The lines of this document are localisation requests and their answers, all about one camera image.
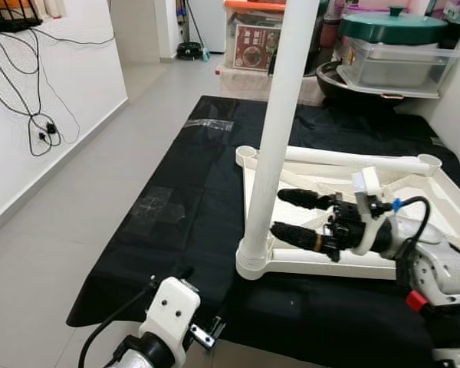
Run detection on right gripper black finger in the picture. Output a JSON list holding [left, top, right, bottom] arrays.
[[277, 188, 334, 212], [270, 221, 334, 255]]

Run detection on white plastic children table top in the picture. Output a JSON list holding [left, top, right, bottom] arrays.
[[235, 144, 460, 281]]

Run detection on clear tape cross patch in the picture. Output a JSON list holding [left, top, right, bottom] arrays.
[[130, 186, 196, 235]]

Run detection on black table cloth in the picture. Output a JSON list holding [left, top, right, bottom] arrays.
[[67, 96, 460, 365]]

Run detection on clear tape strip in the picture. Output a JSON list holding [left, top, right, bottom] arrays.
[[184, 119, 235, 130]]

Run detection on red printed box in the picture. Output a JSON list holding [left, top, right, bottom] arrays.
[[232, 23, 281, 74]]

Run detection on clear plastic storage box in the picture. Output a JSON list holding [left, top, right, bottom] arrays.
[[336, 37, 460, 99]]

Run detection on black plastic bag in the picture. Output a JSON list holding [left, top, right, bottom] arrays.
[[314, 0, 342, 70]]

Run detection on small black floor appliance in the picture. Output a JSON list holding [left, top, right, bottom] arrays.
[[175, 42, 209, 62]]

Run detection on orange plastic lid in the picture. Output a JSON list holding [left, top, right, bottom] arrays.
[[224, 0, 286, 12]]

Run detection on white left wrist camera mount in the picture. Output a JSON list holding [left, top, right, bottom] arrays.
[[138, 278, 202, 361]]

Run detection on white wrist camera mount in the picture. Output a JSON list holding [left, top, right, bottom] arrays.
[[138, 278, 202, 361], [351, 167, 396, 258]]

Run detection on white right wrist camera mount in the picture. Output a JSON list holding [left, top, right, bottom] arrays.
[[351, 167, 396, 258]]

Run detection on black left wrist camera cable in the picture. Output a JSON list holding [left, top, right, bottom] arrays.
[[78, 284, 156, 368]]

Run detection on black wall cable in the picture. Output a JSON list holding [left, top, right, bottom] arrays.
[[0, 23, 116, 158]]

